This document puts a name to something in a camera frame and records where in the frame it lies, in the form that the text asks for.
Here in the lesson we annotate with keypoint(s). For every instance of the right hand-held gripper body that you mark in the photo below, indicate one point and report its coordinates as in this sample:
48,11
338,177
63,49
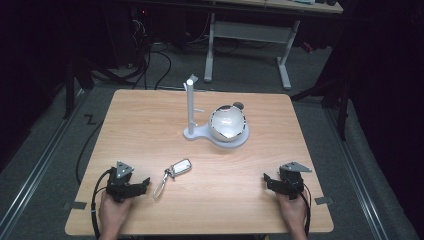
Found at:
290,181

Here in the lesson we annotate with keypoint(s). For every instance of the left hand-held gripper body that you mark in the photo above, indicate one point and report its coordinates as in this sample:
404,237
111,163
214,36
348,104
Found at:
121,186

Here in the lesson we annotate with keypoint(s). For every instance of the grey tape piece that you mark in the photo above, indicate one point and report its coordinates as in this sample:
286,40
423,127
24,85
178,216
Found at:
324,200
77,205

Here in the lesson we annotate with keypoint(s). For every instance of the white bowl with black ears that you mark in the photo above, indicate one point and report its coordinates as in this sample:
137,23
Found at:
227,122

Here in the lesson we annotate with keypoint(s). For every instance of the white stand with pole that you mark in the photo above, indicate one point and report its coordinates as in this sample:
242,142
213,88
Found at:
190,110

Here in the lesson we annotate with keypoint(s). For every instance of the black metal stand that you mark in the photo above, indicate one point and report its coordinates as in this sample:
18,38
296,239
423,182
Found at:
340,96
71,83

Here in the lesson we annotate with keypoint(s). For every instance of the white-framed wooden desk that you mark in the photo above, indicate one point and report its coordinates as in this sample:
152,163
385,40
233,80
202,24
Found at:
250,31

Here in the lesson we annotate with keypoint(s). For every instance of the metal floor rail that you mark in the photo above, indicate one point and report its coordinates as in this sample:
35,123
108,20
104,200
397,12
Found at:
36,170
358,180

